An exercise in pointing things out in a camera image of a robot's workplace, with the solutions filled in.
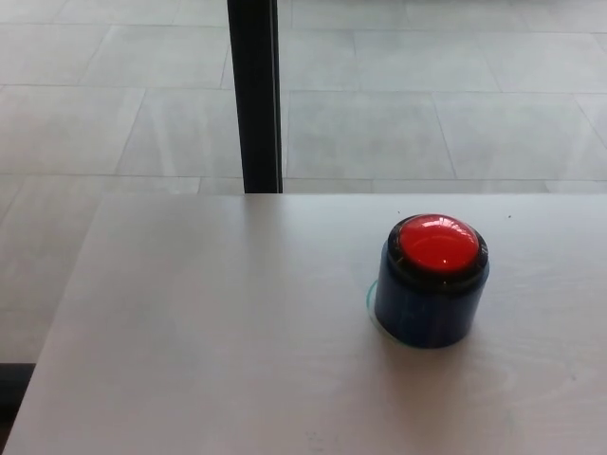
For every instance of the green drawn circle mark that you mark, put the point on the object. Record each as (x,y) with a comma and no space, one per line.
(369,296)

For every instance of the red dome button blue base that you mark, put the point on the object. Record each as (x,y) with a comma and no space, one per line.
(431,246)

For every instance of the black vertical frame post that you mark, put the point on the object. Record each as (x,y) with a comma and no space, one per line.
(256,95)

